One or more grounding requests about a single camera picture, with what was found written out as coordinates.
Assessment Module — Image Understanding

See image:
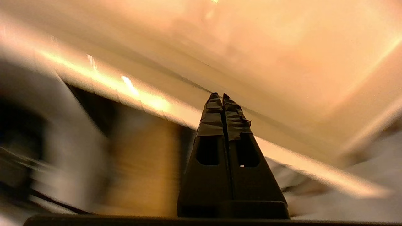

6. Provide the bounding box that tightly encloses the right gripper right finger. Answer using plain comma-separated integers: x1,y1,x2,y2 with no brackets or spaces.
222,93,290,219

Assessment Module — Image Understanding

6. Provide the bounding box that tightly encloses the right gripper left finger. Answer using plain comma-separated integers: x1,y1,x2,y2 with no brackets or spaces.
177,92,234,218

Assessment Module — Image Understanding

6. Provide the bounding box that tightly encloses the white ribbed drawer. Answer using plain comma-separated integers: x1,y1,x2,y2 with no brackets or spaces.
0,0,402,201

